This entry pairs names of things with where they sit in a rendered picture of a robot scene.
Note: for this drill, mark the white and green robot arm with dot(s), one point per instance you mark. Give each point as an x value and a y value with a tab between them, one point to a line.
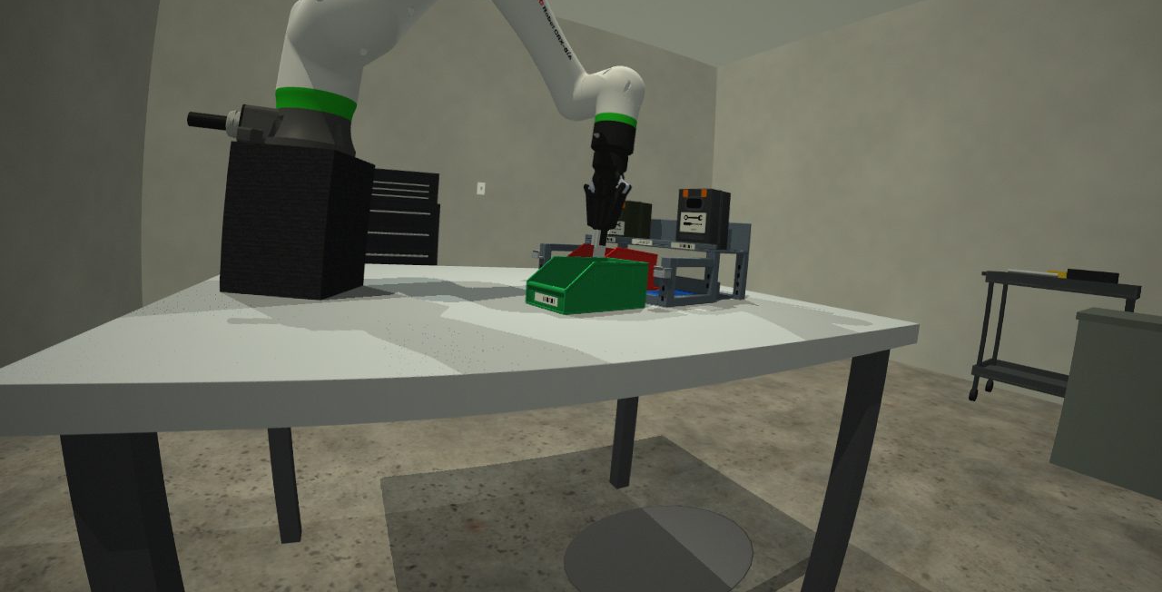
328	42

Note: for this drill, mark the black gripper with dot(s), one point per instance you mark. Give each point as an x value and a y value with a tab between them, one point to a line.
605	196

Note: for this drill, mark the red bin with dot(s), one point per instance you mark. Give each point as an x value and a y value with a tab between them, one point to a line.
586	250

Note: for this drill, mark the green bin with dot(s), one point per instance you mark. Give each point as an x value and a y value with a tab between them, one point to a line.
572	285

